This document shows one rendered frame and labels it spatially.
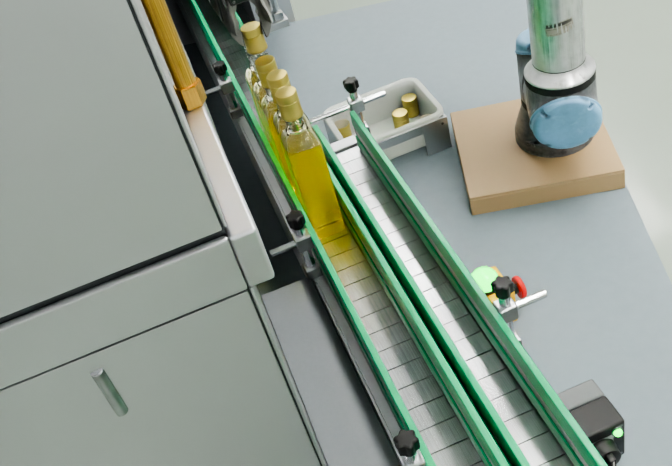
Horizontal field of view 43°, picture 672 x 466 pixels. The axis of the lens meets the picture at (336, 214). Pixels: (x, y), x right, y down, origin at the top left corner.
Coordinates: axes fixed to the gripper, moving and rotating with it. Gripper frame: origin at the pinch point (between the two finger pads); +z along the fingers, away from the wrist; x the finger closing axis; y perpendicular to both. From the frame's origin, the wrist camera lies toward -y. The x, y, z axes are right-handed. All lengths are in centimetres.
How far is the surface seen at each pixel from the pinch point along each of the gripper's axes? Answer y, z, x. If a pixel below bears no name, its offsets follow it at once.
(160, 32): 53, -29, -14
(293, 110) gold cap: 18.9, 5.3, 0.4
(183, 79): 53, -24, -13
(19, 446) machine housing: 74, -7, -39
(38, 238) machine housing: 74, -27, -28
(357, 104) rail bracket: -2.9, 22.7, 15.0
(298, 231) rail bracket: 27.8, 20.6, -5.5
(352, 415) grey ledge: 56, 31, -9
